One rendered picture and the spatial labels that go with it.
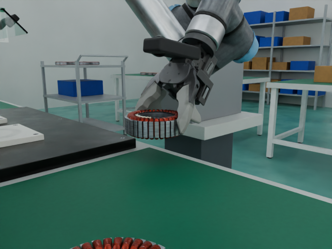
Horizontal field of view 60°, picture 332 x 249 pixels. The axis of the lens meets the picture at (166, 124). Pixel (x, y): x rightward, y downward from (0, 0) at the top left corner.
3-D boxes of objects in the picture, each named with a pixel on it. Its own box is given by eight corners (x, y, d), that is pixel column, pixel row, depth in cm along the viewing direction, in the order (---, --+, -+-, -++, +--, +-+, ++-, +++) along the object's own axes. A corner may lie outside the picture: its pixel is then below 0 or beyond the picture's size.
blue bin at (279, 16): (273, 24, 660) (274, 15, 656) (291, 23, 630) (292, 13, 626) (264, 23, 633) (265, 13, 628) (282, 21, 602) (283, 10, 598)
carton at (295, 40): (290, 46, 641) (290, 38, 637) (310, 46, 612) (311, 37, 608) (282, 46, 613) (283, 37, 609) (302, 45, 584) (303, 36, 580)
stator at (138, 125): (156, 123, 62) (156, 106, 61) (197, 132, 54) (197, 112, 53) (112, 133, 54) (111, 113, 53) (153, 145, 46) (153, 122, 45)
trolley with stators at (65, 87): (87, 129, 409) (83, 56, 388) (131, 143, 339) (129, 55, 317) (45, 137, 368) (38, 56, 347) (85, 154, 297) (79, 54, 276)
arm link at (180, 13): (179, 58, 111) (163, 32, 115) (208, 35, 107) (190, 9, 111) (166, 47, 100) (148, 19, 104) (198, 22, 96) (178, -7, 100)
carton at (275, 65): (275, 69, 671) (276, 62, 668) (294, 69, 642) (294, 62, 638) (268, 69, 644) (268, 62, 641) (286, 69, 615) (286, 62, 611)
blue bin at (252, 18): (251, 26, 698) (252, 15, 692) (268, 25, 669) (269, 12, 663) (242, 25, 668) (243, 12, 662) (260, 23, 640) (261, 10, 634)
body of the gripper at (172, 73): (203, 108, 57) (226, 59, 60) (180, 85, 51) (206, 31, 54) (176, 104, 62) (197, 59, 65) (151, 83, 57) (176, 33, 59)
